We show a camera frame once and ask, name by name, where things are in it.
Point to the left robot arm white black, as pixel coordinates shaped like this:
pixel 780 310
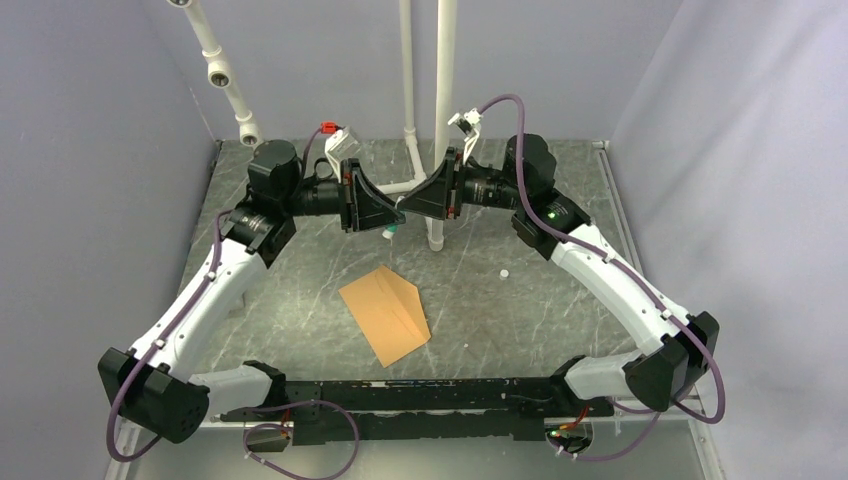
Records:
pixel 154 383

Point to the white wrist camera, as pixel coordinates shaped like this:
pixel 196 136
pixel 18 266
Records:
pixel 469 123
pixel 341 144

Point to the green white glue stick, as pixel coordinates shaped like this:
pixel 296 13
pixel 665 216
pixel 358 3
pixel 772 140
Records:
pixel 390 231

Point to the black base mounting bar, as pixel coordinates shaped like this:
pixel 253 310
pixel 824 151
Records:
pixel 520 408

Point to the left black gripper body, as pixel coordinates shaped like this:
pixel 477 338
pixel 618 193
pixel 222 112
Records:
pixel 328 197

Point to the brown paper envelope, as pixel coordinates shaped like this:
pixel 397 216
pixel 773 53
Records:
pixel 389 312

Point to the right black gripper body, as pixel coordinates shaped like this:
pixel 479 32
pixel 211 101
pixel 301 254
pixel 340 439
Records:
pixel 474 186

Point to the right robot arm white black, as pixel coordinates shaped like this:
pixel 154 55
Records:
pixel 672 346

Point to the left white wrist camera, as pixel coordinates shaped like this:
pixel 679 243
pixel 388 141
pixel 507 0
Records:
pixel 341 144

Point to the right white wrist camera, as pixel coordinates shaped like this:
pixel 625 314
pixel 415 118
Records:
pixel 469 123

